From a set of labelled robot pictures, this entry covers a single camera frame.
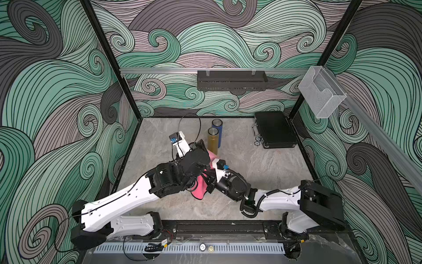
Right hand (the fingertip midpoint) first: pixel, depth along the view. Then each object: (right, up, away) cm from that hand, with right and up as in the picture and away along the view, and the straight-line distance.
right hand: (197, 172), depth 69 cm
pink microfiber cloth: (+1, -8, +1) cm, 8 cm away
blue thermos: (+10, +22, +19) cm, 30 cm away
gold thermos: (+7, +13, +18) cm, 23 cm away
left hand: (+1, +13, -5) cm, 14 cm away
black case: (+52, +18, +45) cm, 71 cm away
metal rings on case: (+39, +12, +38) cm, 55 cm away
